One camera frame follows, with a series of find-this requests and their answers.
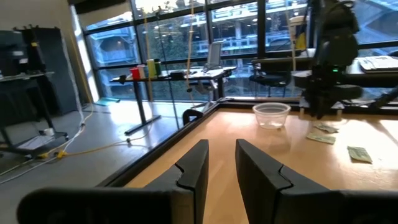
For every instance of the grey desk monitor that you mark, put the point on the grey desk monitor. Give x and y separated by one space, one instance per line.
214 54

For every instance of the black window frame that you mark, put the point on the black window frame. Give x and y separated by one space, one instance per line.
261 31

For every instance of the folded banknote near bowl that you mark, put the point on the folded banknote near bowl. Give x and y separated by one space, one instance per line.
321 138

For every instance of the black standing desk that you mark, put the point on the black standing desk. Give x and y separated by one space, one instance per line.
202 74

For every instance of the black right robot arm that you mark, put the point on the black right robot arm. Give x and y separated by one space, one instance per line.
326 96

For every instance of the teal floor mat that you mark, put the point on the teal floor mat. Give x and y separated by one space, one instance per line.
107 101

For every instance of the dark green bottle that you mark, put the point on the dark green bottle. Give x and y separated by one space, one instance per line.
158 67

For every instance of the red cup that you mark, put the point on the red cup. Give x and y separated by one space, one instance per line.
135 74

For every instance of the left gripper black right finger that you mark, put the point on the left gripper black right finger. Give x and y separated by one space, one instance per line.
264 193

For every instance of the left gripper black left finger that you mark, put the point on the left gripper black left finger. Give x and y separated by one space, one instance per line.
189 186

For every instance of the black boxy equipment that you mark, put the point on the black boxy equipment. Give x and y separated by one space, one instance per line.
12 53

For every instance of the black equipment cart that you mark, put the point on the black equipment cart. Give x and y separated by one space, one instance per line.
28 102

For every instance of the clear plastic bowl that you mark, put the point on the clear plastic bowl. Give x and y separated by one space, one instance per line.
271 119

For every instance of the tall black cabinet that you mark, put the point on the tall black cabinet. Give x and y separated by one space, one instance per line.
56 71

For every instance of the black table frame rail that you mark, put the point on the black table frame rail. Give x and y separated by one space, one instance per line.
161 149

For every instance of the light green cup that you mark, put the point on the light green cup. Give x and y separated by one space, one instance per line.
151 68

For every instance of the black office chair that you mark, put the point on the black office chair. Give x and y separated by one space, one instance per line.
270 79

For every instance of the black arched corner bracket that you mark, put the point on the black arched corner bracket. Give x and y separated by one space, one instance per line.
186 113

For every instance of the white keyboard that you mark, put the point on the white keyboard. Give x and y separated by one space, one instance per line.
377 63

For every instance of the folded banknote at right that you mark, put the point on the folded banknote at right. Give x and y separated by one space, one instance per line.
359 154

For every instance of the white cup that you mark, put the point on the white cup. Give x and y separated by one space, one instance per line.
142 71

